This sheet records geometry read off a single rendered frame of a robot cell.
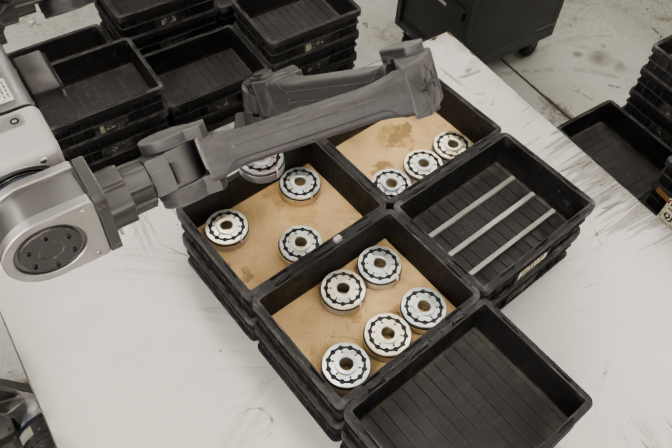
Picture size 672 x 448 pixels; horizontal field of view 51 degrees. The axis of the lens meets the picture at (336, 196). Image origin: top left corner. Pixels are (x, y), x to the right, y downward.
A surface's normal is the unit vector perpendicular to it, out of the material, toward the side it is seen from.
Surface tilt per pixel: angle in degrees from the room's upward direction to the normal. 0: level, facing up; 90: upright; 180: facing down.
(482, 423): 0
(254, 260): 0
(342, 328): 0
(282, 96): 81
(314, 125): 56
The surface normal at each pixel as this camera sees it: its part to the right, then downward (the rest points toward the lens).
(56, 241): 0.55, 0.68
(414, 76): 0.05, 0.31
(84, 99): 0.05, -0.61
